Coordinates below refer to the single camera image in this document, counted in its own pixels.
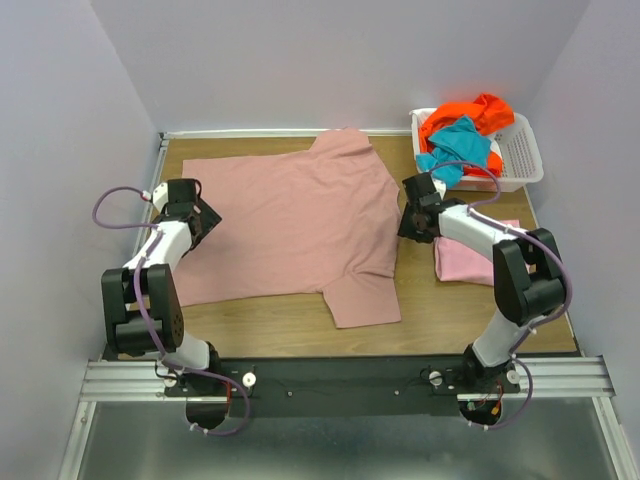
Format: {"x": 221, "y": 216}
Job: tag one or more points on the dusty pink t shirt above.
{"x": 323, "y": 220}

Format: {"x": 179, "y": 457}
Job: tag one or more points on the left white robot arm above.
{"x": 142, "y": 312}

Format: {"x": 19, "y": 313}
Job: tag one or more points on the white plastic laundry basket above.
{"x": 515, "y": 144}

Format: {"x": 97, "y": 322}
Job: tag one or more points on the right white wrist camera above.
{"x": 440, "y": 187}

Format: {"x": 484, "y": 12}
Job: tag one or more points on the orange t shirt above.
{"x": 489, "y": 114}

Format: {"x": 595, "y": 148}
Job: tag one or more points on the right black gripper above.
{"x": 405, "y": 229}

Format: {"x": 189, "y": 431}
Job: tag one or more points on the folded bright pink t shirt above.
{"x": 463, "y": 251}

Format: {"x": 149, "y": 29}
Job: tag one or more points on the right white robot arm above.
{"x": 531, "y": 285}

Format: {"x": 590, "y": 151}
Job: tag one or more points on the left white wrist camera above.
{"x": 158, "y": 197}

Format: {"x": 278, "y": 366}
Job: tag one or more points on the aluminium frame rail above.
{"x": 568, "y": 377}

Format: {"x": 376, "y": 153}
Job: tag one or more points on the teal t shirt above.
{"x": 454, "y": 148}

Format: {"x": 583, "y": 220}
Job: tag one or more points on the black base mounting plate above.
{"x": 437, "y": 385}

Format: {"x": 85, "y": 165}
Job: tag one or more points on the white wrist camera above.
{"x": 158, "y": 197}
{"x": 440, "y": 187}

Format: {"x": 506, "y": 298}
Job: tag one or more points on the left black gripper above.
{"x": 208, "y": 218}

